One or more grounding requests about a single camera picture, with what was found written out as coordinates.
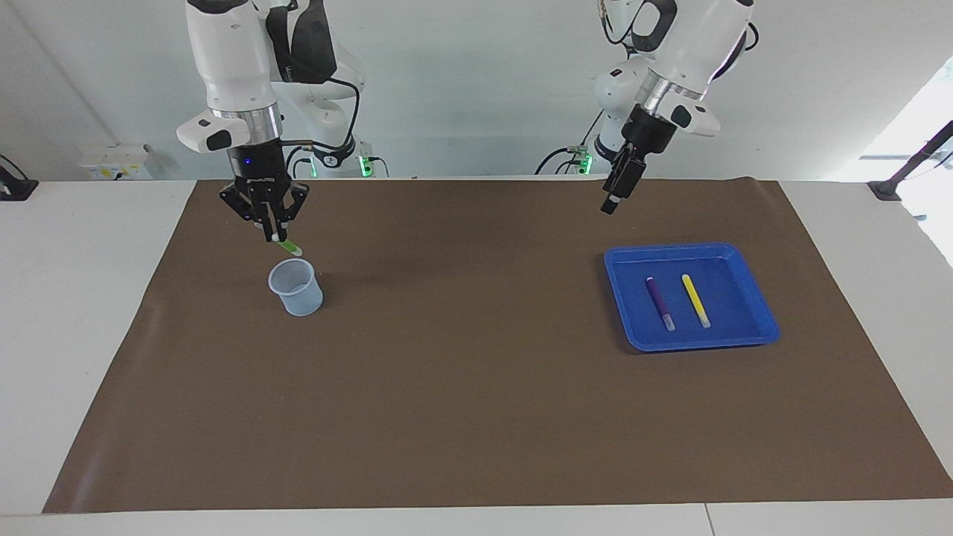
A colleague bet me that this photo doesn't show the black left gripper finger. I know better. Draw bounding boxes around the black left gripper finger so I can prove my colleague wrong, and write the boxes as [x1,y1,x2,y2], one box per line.
[601,145,634,215]
[622,155,647,202]

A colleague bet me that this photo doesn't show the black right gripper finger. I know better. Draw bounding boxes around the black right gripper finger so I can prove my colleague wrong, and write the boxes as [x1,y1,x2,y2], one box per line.
[272,182,310,239]
[219,185,272,243]

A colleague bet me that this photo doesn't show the purple pen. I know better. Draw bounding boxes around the purple pen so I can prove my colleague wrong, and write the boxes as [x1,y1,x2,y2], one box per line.
[645,276,677,332]

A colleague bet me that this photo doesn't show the yellow pen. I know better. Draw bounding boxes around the yellow pen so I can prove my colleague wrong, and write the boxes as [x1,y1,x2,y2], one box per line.
[681,273,712,329]

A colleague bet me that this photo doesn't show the blue plastic tray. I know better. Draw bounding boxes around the blue plastic tray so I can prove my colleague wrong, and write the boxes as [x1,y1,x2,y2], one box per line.
[604,243,781,352]

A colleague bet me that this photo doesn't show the translucent plastic cup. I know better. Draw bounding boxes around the translucent plastic cup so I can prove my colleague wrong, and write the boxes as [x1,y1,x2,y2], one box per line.
[268,258,325,317]

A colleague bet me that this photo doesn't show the black table clamp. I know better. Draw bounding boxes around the black table clamp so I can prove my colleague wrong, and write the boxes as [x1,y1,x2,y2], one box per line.
[0,154,39,202]

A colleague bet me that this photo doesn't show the black stand with pole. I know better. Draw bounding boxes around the black stand with pole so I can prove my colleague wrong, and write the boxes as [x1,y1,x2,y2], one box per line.
[867,119,953,202]

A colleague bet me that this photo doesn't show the brown table mat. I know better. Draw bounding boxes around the brown table mat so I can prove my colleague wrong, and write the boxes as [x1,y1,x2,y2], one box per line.
[42,177,953,514]

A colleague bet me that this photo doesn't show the black right base cable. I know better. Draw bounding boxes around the black right base cable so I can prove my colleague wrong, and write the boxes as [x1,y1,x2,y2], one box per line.
[283,144,317,179]

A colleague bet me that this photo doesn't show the black base cable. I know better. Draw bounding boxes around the black base cable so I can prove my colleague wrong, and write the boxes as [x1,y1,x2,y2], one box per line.
[283,144,317,179]
[535,112,605,176]

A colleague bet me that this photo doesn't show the black left base cable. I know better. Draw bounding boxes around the black left base cable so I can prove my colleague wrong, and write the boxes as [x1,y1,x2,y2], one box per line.
[535,112,605,176]

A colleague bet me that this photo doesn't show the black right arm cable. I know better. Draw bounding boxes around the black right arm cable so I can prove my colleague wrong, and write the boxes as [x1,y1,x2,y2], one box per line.
[279,74,363,176]

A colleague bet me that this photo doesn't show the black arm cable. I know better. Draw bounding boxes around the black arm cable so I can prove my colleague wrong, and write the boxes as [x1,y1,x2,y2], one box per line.
[596,0,634,45]
[279,74,363,176]

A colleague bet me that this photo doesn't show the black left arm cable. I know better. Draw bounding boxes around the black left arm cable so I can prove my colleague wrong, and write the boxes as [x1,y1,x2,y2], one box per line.
[596,0,634,45]

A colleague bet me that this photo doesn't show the white wall socket box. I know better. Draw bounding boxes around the white wall socket box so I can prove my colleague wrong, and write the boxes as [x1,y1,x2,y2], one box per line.
[80,144,153,181]

